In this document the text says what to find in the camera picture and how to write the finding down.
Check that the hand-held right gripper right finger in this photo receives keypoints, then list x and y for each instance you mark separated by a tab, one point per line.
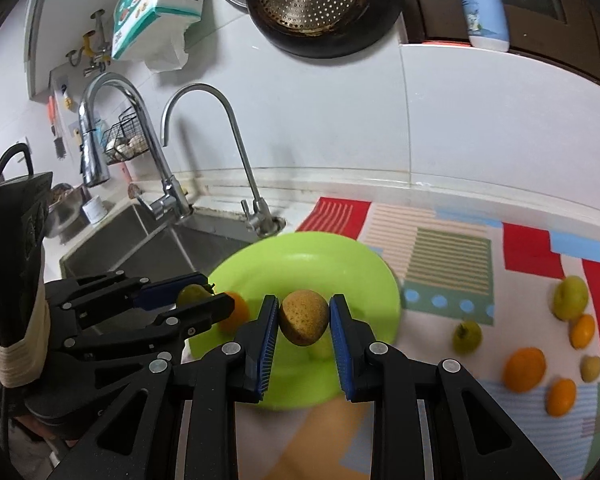
341	350

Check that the garlic bulbs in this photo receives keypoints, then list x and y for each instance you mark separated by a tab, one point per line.
125	146

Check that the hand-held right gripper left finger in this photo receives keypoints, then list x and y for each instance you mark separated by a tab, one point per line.
267	345

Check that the white blue pump bottle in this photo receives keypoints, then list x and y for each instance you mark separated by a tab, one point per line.
482	5

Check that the small green fruit dark calyx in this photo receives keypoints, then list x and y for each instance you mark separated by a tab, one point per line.
467	336

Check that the green plastic plate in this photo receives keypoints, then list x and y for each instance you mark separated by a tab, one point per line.
330	270

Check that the white cup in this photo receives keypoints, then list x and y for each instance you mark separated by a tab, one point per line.
94	210

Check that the large yellow-green fruit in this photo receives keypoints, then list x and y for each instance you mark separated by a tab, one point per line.
570	297

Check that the tall chrome pull-down faucet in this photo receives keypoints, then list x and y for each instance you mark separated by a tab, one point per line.
172	195

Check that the large orange tangerine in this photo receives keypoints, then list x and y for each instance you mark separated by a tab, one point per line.
524	369

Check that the small brownish green fruit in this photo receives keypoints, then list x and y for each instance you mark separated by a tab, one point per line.
591	367

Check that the medium yellow-green fruit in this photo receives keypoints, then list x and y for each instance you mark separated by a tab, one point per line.
192	294

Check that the brown speckled fruit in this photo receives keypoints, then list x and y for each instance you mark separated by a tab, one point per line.
304	317

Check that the green white tissue pack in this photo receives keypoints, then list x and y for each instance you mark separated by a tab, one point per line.
140	15

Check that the small yellow hanging tool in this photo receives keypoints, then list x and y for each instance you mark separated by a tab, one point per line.
66	96

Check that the steel bowl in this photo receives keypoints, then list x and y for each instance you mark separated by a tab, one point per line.
65	210

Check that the black frying pan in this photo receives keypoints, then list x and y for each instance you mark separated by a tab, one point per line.
380	20

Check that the steel kitchen sink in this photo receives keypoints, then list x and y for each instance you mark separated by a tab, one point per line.
145	250

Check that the dark wooden cabinet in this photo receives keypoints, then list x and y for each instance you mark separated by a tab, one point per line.
555	30

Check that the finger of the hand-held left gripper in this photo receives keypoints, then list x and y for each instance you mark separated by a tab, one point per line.
170	290
200	312

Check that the slim chrome gooseneck faucet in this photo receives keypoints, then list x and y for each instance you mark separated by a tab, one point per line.
257	210

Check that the colourful patchwork mat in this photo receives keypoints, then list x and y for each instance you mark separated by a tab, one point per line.
450	260

